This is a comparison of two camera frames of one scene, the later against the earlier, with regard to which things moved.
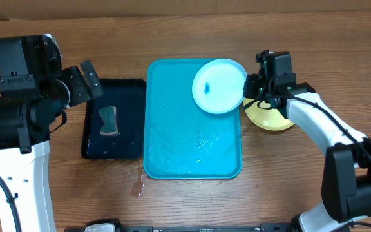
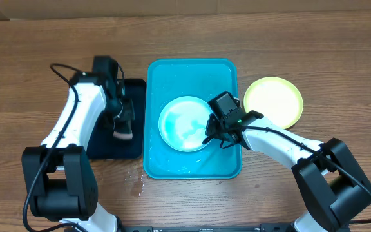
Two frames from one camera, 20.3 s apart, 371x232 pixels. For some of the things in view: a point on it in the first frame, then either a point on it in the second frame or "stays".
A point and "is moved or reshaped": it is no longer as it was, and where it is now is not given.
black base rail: (209, 228) stays
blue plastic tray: (182, 140) stays
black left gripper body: (78, 91) -> (127, 113)
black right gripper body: (255, 88) -> (217, 129)
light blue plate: (218, 86) -> (183, 122)
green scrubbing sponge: (109, 115) is moved or reshaped
